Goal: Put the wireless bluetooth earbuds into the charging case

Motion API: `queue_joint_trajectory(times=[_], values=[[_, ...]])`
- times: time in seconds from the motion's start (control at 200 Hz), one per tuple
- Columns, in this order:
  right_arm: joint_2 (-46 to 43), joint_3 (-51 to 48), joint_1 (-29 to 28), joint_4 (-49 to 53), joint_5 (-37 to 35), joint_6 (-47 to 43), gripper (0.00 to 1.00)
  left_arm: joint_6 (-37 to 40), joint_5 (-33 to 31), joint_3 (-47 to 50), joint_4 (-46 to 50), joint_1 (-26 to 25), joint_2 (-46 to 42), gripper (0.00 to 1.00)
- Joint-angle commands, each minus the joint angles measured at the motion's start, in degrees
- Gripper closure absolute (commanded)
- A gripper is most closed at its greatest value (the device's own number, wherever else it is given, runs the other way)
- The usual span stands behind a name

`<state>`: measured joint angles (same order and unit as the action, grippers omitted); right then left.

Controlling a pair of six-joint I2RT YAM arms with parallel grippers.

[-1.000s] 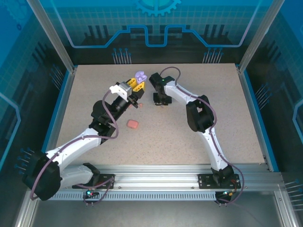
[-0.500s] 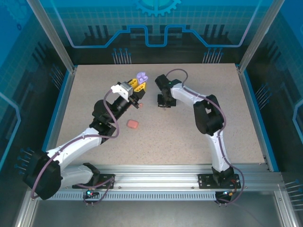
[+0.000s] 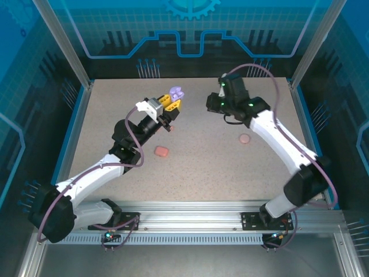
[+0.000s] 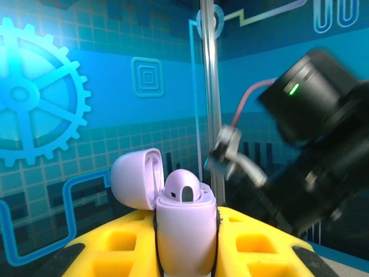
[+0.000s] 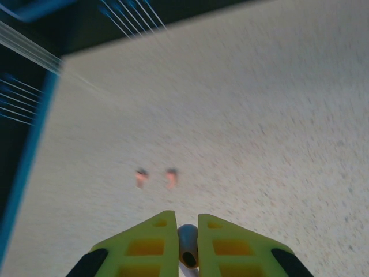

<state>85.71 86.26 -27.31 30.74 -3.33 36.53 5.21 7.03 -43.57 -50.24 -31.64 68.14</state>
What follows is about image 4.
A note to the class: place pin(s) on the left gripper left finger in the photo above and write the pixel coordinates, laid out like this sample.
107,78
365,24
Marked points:
115,248

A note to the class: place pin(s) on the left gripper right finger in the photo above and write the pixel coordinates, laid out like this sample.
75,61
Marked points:
259,248

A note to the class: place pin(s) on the purple round charging case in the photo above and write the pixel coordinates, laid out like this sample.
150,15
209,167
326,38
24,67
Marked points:
184,231

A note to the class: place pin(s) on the purple earbud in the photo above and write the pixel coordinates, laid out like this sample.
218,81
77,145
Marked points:
180,184

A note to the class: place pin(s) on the aluminium frame post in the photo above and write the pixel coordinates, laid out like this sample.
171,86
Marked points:
209,72

